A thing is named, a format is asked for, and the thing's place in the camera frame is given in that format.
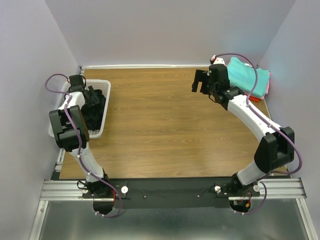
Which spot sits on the folded red t shirt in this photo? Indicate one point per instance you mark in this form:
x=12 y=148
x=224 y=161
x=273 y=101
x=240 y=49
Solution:
x=254 y=99

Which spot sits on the aluminium frame rail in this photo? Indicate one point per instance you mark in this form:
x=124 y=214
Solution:
x=272 y=188

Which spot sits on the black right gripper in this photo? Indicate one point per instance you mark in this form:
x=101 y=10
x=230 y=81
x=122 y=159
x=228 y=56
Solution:
x=203 y=83

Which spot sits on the white plastic laundry basket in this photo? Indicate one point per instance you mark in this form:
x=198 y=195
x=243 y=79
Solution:
x=78 y=99

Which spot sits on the folded turquoise t shirt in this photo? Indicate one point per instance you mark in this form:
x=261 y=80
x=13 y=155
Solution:
x=238 y=71

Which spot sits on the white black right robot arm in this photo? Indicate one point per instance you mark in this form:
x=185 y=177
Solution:
x=275 y=148

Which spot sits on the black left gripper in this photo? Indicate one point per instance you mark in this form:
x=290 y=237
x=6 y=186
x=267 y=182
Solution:
x=92 y=96

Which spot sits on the black t shirt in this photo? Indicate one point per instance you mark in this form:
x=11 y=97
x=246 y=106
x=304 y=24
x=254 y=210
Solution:
x=93 y=109

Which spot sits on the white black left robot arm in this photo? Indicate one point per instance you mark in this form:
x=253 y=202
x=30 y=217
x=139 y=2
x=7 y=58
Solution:
x=70 y=133

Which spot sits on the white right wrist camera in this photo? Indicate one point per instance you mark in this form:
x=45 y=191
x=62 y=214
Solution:
x=216 y=60

